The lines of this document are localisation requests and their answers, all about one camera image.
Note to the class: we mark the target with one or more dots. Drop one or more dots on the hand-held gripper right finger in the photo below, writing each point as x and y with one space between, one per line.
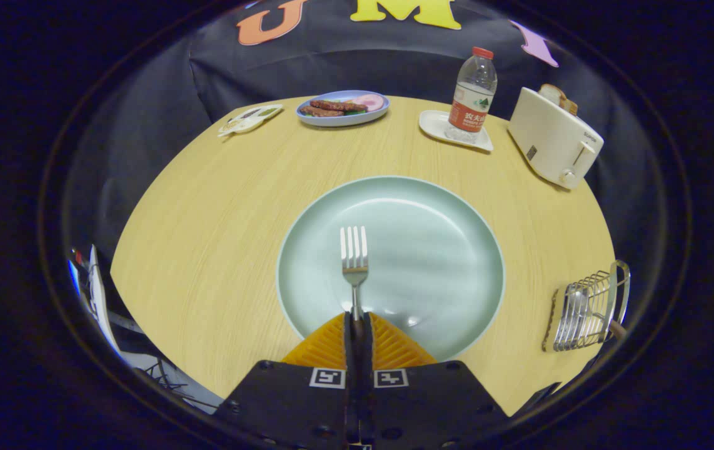
367 375

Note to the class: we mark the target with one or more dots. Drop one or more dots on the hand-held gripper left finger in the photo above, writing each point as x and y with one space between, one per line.
349 375

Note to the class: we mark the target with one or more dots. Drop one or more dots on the pale green round plate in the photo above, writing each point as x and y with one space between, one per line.
432 250

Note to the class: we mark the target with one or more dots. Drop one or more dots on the small blue plate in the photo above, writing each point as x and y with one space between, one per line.
344 121

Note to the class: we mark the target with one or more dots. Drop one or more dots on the white square coaster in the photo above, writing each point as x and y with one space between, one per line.
435 124

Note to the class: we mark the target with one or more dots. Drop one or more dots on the brown meat patty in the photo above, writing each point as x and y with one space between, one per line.
338 105
321 112

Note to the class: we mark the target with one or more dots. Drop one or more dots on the pink ham slice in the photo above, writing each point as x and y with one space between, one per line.
369 102

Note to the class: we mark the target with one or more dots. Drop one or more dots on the red label water bottle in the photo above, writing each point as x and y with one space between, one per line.
468 115

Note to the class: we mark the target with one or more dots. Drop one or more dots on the cream white toaster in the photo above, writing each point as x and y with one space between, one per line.
548 137

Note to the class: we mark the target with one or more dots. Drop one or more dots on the black backdrop cloth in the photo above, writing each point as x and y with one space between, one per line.
332 62

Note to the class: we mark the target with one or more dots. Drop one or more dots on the toasted bread slice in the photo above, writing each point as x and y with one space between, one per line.
552 94
569 106

